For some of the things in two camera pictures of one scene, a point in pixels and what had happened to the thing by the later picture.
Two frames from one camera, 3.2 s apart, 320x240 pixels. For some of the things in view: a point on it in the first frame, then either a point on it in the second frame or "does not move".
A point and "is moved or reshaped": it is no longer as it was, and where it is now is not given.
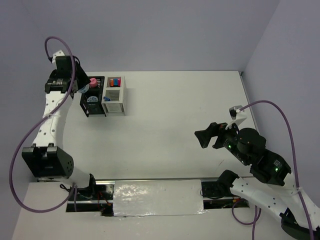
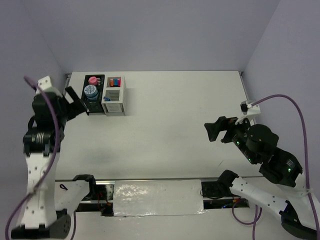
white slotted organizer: [115, 89] does not move
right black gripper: [202, 136] -> [222, 122]
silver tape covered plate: [160, 197] does not move
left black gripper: [84, 78] -> [76, 109]
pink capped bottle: [93, 83] is moved or reshaped
